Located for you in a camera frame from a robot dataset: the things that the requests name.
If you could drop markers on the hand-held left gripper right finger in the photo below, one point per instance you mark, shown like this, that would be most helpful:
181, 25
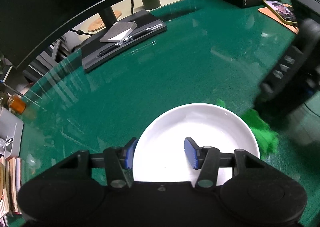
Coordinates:
191, 153

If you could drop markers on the smartphone in yellow case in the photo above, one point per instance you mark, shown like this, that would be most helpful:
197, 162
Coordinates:
281, 10

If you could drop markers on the cork mouse pad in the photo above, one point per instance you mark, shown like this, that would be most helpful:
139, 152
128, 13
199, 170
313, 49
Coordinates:
270, 13

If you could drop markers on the grey monitor stand base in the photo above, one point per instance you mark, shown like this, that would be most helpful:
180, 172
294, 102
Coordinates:
145, 20

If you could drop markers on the grey notepad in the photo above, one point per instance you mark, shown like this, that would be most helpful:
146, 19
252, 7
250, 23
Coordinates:
117, 32

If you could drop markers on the black pen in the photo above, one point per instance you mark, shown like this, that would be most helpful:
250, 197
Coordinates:
136, 36

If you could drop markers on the green cleaning cloth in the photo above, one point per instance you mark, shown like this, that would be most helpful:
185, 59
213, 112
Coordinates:
265, 137

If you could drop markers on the white bowl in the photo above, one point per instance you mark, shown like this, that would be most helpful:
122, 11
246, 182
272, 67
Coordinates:
200, 122

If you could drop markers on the orange jar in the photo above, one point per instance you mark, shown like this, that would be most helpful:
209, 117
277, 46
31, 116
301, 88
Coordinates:
17, 105

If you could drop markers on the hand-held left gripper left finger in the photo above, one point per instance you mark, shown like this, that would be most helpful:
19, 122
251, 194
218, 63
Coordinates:
130, 154

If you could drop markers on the stack of books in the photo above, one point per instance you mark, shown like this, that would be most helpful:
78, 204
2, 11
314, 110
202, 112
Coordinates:
13, 184

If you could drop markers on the round wooden coaster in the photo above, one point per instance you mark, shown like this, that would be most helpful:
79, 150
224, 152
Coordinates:
96, 24

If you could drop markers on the grey desk organizer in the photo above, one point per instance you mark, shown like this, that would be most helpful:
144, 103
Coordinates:
12, 137

